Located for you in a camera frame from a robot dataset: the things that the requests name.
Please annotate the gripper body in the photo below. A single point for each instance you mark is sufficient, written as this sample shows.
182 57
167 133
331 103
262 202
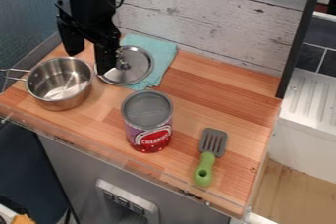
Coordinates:
92 15

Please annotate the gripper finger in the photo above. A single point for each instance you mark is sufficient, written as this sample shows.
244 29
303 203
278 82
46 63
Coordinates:
105 58
72 43

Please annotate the red can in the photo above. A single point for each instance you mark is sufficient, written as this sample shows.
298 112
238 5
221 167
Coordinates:
148 129

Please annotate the silver lid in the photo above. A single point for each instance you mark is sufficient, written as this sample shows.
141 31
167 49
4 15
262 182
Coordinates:
133 66

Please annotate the silver pot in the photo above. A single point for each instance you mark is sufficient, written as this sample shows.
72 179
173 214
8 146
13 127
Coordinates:
59 84

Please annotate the teal cloth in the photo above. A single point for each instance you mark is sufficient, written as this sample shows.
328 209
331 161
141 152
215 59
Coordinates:
159 52

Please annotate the white appliance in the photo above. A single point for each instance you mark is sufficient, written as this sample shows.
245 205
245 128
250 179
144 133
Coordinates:
306 126

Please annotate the black metal post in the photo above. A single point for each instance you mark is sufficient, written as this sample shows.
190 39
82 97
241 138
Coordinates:
302 34

